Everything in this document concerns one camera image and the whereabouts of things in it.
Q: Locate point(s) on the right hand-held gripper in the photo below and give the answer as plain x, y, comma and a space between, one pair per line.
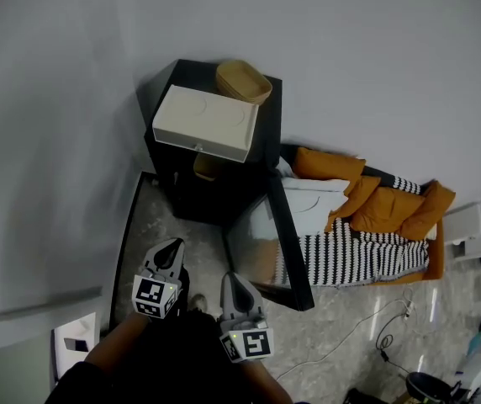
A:
249, 341

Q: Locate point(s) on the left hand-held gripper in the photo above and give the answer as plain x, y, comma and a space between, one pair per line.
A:
153, 295

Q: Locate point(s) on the black fridge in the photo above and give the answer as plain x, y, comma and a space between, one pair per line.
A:
207, 196

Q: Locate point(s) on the yellow wooden container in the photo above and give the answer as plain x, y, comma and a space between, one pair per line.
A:
204, 167

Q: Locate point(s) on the person's left forearm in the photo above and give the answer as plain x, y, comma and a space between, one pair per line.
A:
116, 339

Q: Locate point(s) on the person's right forearm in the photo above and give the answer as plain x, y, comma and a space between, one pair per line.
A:
265, 383

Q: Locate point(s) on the person's grey shoe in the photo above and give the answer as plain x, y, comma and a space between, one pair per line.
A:
199, 302

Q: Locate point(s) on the black framed glass door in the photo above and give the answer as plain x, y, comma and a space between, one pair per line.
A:
282, 234

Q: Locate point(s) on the person's black clothing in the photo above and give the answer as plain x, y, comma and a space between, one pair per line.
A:
165, 364

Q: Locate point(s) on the white pillow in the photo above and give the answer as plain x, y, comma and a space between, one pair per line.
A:
312, 202

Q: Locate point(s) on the white paper box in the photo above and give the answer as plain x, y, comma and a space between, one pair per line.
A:
74, 343

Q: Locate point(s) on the black white striped blanket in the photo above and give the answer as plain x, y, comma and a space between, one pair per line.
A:
362, 255

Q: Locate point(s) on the white drawer box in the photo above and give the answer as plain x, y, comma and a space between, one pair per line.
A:
200, 118

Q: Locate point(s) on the orange cushion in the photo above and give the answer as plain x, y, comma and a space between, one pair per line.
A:
360, 200
429, 208
329, 164
387, 211

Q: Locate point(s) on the stack of wooden bowls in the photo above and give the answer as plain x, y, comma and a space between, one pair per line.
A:
242, 80

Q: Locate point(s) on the orange sofa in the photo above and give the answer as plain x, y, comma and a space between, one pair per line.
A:
434, 259

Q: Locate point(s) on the black white striped cushion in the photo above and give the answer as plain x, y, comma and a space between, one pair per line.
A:
406, 184

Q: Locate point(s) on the black round bowl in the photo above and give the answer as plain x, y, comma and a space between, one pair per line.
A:
427, 387

